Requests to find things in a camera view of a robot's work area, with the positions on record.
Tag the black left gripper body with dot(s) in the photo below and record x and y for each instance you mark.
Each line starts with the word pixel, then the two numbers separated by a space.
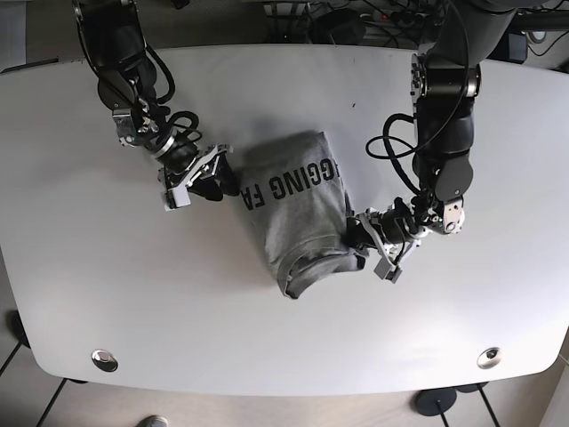
pixel 402 224

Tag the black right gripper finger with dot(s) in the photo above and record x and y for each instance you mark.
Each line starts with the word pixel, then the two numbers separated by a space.
pixel 227 181
pixel 208 189

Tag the left silver table grommet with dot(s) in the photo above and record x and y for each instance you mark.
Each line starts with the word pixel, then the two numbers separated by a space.
pixel 104 361

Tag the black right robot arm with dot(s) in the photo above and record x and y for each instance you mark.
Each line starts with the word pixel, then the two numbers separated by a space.
pixel 136 86

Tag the right silver table grommet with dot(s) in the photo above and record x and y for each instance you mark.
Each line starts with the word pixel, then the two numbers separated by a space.
pixel 489 358

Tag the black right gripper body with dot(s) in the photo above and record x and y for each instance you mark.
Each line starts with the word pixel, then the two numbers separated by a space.
pixel 209 174

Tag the grey T-shirt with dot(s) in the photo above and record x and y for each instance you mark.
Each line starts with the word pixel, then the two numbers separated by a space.
pixel 298 208

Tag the silver table grommet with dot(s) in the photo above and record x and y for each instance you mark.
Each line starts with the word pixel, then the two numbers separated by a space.
pixel 489 358
pixel 104 361

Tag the grey shoe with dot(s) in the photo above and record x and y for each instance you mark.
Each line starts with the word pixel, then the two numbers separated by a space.
pixel 154 421

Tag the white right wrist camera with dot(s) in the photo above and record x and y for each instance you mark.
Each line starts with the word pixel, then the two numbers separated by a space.
pixel 175 194

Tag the black left table leg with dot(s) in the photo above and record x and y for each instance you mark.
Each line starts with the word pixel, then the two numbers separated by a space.
pixel 16 329

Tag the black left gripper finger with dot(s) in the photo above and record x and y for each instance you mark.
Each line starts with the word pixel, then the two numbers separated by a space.
pixel 356 236

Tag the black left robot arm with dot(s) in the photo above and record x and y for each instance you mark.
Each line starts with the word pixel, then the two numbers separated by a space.
pixel 429 149

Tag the black round stand base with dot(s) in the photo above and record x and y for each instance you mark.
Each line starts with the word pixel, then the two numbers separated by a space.
pixel 434 402

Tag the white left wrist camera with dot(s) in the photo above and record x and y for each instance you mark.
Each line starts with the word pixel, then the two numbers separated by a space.
pixel 387 270

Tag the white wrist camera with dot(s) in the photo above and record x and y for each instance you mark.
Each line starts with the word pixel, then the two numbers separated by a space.
pixel 387 270
pixel 175 194

